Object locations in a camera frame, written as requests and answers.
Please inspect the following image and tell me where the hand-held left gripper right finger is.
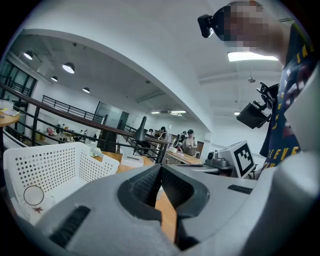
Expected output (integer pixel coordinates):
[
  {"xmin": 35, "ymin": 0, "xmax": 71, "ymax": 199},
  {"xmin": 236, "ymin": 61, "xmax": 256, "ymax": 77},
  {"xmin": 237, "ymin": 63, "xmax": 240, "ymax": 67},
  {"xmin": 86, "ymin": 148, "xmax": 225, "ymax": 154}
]
[{"xmin": 160, "ymin": 163, "xmax": 259, "ymax": 251}]

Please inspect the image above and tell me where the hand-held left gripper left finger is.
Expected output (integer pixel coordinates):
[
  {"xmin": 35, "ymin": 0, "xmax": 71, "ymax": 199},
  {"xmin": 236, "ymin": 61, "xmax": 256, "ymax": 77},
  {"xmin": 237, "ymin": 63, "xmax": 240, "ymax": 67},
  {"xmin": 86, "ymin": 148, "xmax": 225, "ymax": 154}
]
[{"xmin": 34, "ymin": 163, "xmax": 181, "ymax": 256}]

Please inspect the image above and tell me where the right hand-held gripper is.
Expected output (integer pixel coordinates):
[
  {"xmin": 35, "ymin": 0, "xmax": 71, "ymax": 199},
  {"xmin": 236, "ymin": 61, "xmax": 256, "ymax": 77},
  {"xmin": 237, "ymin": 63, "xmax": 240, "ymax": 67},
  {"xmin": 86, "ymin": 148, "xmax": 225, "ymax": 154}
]
[{"xmin": 174, "ymin": 139, "xmax": 257, "ymax": 179}]

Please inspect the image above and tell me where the white plastic basket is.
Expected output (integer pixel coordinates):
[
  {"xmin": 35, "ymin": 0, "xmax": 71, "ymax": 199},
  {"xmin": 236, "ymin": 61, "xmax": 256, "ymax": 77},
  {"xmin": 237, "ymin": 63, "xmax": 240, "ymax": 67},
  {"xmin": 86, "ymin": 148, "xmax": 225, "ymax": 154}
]
[{"xmin": 2, "ymin": 141, "xmax": 121, "ymax": 226}]

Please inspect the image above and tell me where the white mug with pattern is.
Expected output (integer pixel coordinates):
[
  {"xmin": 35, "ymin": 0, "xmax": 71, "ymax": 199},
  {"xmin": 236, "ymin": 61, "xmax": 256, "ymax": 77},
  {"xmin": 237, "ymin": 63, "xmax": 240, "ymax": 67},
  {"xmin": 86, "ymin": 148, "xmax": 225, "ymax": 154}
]
[{"xmin": 23, "ymin": 184, "xmax": 45, "ymax": 215}]

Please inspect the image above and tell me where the white tissue box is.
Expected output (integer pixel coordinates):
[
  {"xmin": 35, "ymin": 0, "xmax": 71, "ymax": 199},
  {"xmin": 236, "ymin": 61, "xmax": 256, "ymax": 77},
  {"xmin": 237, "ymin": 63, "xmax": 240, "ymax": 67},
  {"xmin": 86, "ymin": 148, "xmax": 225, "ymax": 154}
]
[{"xmin": 120, "ymin": 152, "xmax": 145, "ymax": 168}]

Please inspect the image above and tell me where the long wooden table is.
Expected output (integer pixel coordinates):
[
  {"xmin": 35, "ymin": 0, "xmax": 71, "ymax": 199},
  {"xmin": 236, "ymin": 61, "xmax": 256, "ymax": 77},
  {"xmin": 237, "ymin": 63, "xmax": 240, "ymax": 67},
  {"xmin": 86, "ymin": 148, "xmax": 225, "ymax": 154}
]
[{"xmin": 164, "ymin": 149, "xmax": 203, "ymax": 165}]

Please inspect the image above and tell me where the black chest device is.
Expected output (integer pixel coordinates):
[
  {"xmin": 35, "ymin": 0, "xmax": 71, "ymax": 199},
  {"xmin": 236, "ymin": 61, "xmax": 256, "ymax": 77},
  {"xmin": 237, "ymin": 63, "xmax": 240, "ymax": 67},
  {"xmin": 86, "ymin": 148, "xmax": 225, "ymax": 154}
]
[{"xmin": 236, "ymin": 81, "xmax": 280, "ymax": 130}]

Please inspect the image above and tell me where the black cone desk lamp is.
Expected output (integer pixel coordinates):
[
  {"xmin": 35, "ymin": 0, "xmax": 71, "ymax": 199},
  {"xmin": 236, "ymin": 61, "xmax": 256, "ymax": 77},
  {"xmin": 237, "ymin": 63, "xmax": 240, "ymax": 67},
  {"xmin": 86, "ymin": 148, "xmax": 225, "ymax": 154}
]
[{"xmin": 131, "ymin": 116, "xmax": 148, "ymax": 156}]

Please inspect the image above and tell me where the person's dark blue jersey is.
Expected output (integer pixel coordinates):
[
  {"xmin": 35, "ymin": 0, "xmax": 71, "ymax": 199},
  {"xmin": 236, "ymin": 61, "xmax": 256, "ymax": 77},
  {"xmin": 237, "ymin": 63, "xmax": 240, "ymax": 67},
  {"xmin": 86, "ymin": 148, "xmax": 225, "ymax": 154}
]
[{"xmin": 259, "ymin": 22, "xmax": 316, "ymax": 171}]

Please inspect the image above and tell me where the black balcony railing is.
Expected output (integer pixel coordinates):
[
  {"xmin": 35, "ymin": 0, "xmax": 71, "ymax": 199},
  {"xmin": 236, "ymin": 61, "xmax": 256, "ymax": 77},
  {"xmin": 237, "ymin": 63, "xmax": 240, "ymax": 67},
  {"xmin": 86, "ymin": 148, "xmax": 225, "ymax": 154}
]
[{"xmin": 41, "ymin": 94, "xmax": 106, "ymax": 125}]

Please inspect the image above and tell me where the rectangular ceiling light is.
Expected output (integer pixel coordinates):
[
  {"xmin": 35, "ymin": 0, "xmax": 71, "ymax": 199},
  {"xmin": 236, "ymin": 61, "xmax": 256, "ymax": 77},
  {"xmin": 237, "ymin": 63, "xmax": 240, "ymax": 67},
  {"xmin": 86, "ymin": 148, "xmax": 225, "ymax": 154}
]
[{"xmin": 227, "ymin": 51, "xmax": 280, "ymax": 63}]

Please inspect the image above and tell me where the round wooden table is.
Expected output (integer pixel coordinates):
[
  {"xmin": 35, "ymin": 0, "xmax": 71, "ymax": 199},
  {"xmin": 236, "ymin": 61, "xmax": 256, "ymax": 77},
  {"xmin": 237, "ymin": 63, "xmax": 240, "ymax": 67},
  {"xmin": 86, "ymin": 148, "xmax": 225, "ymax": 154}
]
[{"xmin": 0, "ymin": 99, "xmax": 21, "ymax": 151}]

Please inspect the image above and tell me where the pastel paper stack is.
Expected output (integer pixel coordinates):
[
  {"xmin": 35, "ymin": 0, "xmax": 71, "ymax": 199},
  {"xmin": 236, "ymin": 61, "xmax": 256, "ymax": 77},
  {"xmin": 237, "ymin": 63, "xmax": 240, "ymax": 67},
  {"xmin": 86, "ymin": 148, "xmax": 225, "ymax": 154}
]
[{"xmin": 0, "ymin": 99, "xmax": 20, "ymax": 117}]

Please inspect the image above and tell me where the person's head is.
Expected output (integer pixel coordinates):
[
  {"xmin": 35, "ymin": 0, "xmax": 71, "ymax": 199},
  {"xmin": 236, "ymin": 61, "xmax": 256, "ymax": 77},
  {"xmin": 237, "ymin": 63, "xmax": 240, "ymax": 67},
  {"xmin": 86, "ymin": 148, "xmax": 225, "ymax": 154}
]
[{"xmin": 214, "ymin": 0, "xmax": 286, "ymax": 62}]

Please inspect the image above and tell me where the black head camera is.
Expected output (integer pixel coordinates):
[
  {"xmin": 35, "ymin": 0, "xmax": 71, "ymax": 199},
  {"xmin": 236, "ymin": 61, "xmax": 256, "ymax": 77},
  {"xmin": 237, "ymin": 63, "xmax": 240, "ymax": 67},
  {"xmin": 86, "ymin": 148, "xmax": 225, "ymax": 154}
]
[{"xmin": 197, "ymin": 13, "xmax": 226, "ymax": 41}]

